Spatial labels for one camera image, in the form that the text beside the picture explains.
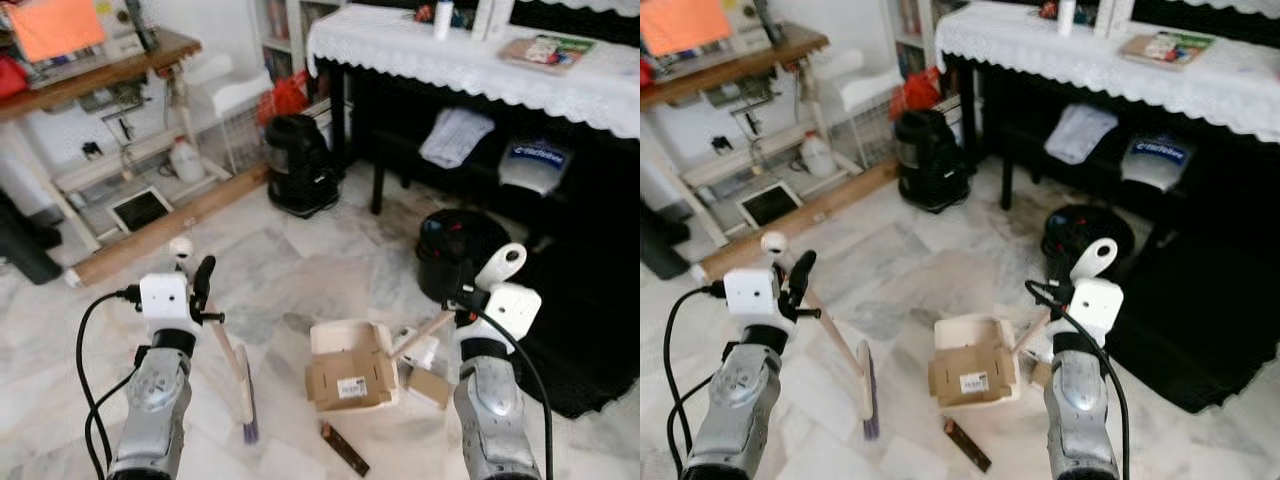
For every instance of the black floor mat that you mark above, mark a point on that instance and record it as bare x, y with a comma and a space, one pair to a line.
590, 340
1200, 330

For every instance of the white packaging piece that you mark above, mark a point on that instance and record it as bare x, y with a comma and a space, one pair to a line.
1038, 347
422, 352

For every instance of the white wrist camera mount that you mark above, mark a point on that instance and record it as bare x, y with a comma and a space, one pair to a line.
515, 310
750, 295
1097, 305
163, 300

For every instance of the white plastic jug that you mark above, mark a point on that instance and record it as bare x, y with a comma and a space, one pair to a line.
186, 162
817, 158

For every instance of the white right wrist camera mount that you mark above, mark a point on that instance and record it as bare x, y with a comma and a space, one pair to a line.
1097, 305
515, 310

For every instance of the wooden broom with white cap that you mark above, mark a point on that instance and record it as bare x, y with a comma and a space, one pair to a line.
245, 395
866, 385

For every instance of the white bottle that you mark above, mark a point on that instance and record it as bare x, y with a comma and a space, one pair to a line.
443, 18
1068, 15

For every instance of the black round lidded bin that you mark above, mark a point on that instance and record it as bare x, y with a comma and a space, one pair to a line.
455, 250
1075, 235

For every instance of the red bag on table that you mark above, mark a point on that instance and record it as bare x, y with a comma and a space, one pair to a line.
10, 78
645, 75

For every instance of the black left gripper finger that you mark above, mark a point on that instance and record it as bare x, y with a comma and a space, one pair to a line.
204, 282
800, 278

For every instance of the long wooden plank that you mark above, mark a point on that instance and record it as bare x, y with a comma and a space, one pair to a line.
170, 225
800, 220

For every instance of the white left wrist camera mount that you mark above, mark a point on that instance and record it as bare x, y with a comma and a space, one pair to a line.
750, 295
163, 300

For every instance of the small dark red ornament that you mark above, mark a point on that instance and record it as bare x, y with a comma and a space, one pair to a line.
424, 13
1049, 10

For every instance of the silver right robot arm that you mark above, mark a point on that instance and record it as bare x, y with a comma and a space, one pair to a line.
1080, 410
490, 410

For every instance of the white bag with blue print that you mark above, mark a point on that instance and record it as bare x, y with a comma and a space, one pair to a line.
1157, 170
535, 175

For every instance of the small brown cardboard piece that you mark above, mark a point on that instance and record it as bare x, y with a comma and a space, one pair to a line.
1040, 377
430, 387

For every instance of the white plastic chair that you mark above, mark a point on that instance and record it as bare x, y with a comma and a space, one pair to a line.
235, 90
865, 88

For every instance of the black cylinder appliance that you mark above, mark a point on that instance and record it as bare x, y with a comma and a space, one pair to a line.
300, 165
930, 160

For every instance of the wooden table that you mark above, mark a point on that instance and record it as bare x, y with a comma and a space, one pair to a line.
780, 50
150, 55

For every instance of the labelled brown cardboard box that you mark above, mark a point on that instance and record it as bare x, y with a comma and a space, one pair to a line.
955, 375
335, 378

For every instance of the black piano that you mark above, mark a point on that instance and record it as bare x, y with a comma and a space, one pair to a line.
600, 180
1230, 200

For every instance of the dark brown flat strip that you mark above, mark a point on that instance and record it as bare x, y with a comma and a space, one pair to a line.
967, 445
343, 450

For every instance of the orange paper sheet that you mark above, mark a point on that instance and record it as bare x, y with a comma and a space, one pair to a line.
685, 25
55, 28

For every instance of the cream table appliance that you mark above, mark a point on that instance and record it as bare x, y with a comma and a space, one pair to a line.
120, 30
745, 25

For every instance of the white framed tablet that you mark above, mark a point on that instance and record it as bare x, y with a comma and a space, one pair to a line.
769, 205
140, 209

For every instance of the grey folded cloth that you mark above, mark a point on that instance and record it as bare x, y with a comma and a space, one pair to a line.
455, 138
1080, 135

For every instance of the white lace cloth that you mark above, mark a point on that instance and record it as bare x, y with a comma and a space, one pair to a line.
1080, 60
450, 60

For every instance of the colourful book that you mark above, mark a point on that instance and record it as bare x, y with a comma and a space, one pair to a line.
548, 52
1168, 50

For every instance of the white bookshelf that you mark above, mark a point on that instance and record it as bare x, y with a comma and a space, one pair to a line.
905, 25
275, 30

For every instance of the white box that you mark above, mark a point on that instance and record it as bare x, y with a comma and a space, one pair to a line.
1115, 15
495, 15

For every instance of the red plastic bag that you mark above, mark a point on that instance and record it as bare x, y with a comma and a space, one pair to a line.
285, 98
915, 93

